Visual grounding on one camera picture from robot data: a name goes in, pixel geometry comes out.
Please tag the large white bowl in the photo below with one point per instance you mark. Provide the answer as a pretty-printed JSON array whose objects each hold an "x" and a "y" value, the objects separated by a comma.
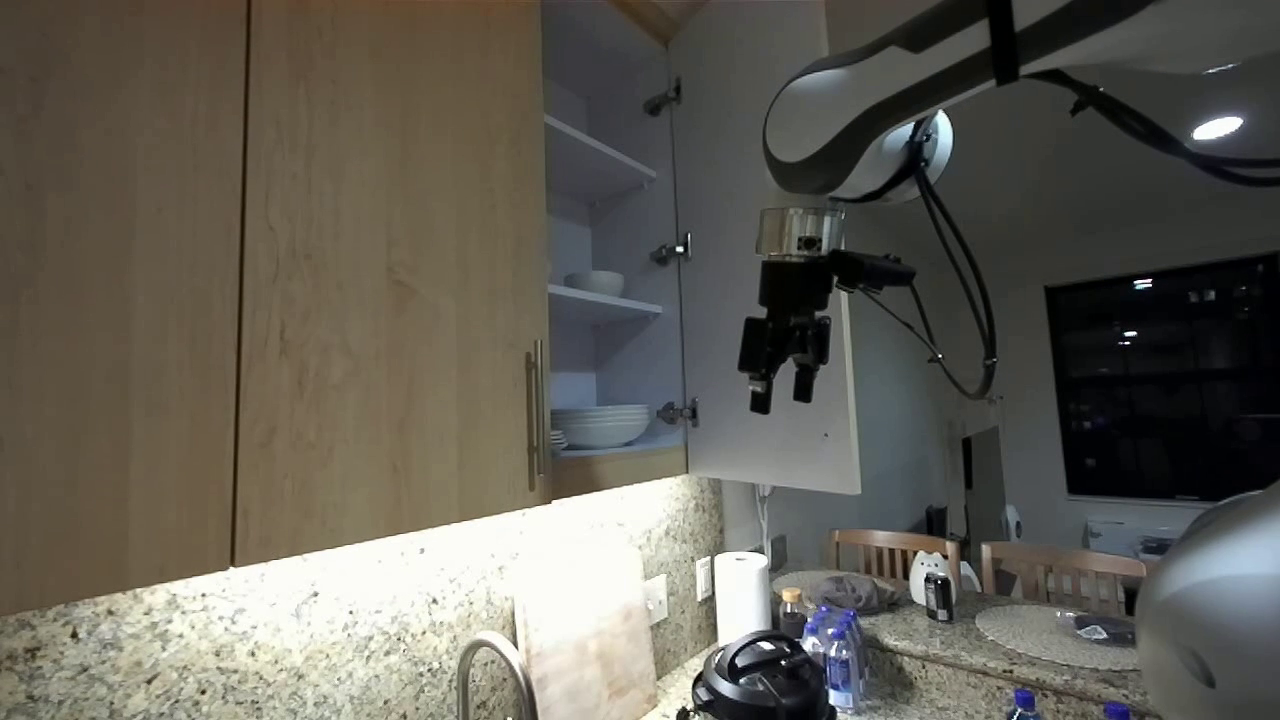
[{"x": 603, "y": 424}]

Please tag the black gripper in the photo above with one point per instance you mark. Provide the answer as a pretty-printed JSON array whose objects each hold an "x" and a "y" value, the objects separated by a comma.
[{"x": 794, "y": 334}]

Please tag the dark night window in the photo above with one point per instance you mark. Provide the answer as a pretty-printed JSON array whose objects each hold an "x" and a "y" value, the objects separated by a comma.
[{"x": 1133, "y": 387}]

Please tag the wooden cupboard door white inside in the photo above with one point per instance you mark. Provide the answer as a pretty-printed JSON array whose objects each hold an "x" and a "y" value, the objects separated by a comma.
[{"x": 723, "y": 161}]

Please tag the wide wooden cupboard door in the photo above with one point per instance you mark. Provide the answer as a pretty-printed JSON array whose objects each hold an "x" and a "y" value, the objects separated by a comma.
[{"x": 387, "y": 266}]

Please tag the white jug with black print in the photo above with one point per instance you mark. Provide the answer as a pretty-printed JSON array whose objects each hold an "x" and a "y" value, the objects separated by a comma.
[{"x": 943, "y": 584}]

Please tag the chrome kitchen faucet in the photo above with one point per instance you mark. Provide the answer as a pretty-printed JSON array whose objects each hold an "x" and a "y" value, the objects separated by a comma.
[{"x": 499, "y": 647}]

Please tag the small white bowl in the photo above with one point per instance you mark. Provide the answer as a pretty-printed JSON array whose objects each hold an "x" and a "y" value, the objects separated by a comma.
[{"x": 598, "y": 280}]

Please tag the metal cupboard hinge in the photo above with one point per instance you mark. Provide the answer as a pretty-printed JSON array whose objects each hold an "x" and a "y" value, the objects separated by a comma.
[
  {"x": 660, "y": 97},
  {"x": 676, "y": 412},
  {"x": 668, "y": 251}
]

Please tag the narrow wooden cupboard door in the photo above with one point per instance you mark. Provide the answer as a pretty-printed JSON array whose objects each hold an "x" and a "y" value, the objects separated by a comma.
[{"x": 122, "y": 294}]

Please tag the white paper towel roll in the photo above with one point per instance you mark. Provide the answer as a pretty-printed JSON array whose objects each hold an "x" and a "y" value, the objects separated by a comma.
[{"x": 743, "y": 599}]

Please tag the white wall outlet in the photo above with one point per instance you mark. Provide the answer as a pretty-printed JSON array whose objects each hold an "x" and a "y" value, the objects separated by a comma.
[
  {"x": 701, "y": 577},
  {"x": 656, "y": 599}
]

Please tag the light wooden cutting board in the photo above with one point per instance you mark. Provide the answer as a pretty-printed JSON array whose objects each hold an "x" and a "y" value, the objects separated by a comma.
[{"x": 593, "y": 653}]

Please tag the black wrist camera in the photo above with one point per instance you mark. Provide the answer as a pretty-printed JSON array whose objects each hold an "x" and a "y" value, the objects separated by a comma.
[{"x": 873, "y": 268}]

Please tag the blue cap water bottle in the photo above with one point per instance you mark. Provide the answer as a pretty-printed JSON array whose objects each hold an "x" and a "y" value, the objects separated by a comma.
[
  {"x": 1027, "y": 706},
  {"x": 1116, "y": 714}
]

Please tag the wooden dining chair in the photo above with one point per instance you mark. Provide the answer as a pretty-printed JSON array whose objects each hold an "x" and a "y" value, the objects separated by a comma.
[
  {"x": 1066, "y": 567},
  {"x": 895, "y": 548}
]

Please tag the round beige placemat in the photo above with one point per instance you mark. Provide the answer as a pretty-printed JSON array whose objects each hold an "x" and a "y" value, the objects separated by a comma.
[{"x": 1040, "y": 636}]

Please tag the white cupboard interior with shelves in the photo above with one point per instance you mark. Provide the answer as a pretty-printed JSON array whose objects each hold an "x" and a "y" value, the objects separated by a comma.
[{"x": 614, "y": 363}]

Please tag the grey interior door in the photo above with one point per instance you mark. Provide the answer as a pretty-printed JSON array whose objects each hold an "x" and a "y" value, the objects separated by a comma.
[{"x": 985, "y": 494}]

